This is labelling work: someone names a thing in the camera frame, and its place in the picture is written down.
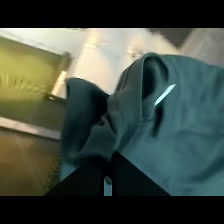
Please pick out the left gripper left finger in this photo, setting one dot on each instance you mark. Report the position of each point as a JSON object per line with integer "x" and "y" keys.
{"x": 86, "y": 183}

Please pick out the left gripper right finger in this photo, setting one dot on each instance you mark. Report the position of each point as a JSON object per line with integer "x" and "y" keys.
{"x": 133, "y": 181}

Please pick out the grey green garment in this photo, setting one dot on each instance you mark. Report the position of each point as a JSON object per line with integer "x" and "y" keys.
{"x": 186, "y": 133}

